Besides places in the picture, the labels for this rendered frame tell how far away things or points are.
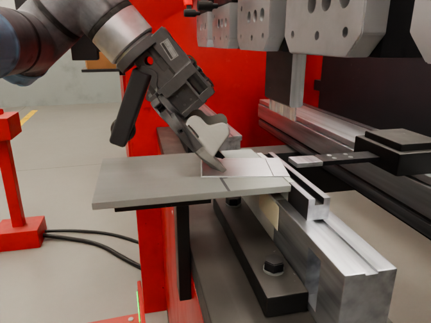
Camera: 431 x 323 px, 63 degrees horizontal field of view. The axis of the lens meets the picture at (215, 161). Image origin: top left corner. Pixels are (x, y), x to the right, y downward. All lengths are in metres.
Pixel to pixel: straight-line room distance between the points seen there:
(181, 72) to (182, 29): 0.88
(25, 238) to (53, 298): 0.56
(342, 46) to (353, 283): 0.23
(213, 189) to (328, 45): 0.23
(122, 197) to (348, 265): 0.27
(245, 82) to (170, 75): 0.93
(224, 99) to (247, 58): 0.18
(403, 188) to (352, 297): 0.33
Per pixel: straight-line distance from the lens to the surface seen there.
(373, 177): 0.76
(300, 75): 0.51
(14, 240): 2.46
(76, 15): 0.52
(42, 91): 7.75
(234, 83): 1.42
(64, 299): 1.99
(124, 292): 1.94
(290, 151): 1.07
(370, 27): 0.31
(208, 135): 0.50
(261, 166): 0.56
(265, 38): 0.50
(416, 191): 0.68
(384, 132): 0.69
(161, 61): 0.52
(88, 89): 7.64
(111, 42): 0.50
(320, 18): 0.37
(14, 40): 0.43
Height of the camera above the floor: 1.19
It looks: 19 degrees down
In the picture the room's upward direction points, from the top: straight up
